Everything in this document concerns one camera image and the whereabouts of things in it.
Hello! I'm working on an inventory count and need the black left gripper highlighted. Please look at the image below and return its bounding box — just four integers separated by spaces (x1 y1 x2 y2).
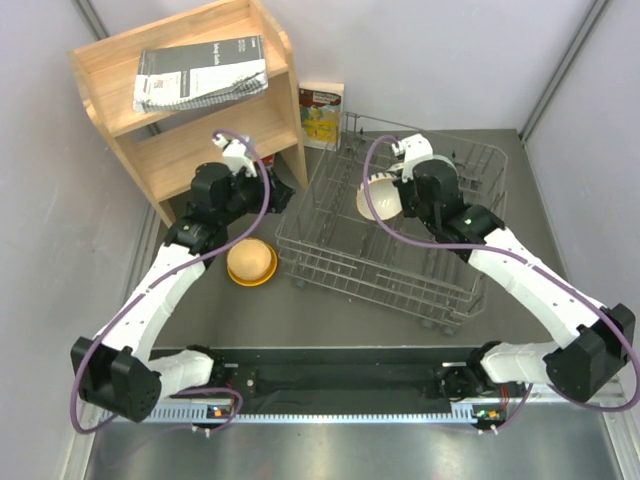
219 163 296 226

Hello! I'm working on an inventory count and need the grey wire dish rack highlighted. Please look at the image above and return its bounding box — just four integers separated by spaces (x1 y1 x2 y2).
276 112 489 334

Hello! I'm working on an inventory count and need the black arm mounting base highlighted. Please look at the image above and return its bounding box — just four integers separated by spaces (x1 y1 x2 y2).
189 346 525 417

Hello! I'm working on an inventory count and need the yellow plastic bowl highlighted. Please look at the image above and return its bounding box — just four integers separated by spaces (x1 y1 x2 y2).
226 241 278 287

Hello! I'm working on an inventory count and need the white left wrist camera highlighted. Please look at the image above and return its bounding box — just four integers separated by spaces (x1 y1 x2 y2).
212 134 257 177

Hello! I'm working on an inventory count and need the wooden two-tier shelf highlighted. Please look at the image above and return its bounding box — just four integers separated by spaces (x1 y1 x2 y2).
69 1 308 225

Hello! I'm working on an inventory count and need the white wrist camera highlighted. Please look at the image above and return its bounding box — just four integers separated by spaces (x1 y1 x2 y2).
212 134 257 177
391 133 434 182

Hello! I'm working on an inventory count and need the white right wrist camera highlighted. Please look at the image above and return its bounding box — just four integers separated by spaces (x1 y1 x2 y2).
391 133 434 182

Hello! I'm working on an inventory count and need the black-white striped bowl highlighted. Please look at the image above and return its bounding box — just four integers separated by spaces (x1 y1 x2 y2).
356 170 402 220

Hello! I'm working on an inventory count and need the colourful paperback book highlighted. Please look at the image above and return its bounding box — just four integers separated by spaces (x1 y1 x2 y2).
299 82 345 150

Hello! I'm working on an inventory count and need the pale green ceramic bowl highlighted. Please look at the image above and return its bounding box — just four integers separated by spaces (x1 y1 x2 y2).
444 156 459 174

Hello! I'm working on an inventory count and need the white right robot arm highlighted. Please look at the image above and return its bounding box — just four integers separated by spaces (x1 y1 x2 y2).
394 156 639 405

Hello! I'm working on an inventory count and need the grey spiral-bound manual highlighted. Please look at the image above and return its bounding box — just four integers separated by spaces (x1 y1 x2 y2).
133 35 268 113

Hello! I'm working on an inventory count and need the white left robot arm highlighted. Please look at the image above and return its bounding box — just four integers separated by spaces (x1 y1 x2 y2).
70 162 295 433

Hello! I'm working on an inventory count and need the aluminium rail with cable duct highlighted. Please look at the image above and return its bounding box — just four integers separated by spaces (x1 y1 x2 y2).
87 359 627 426

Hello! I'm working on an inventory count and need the beige bird-pattern bowl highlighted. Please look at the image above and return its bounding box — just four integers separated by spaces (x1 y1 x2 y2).
227 239 271 281

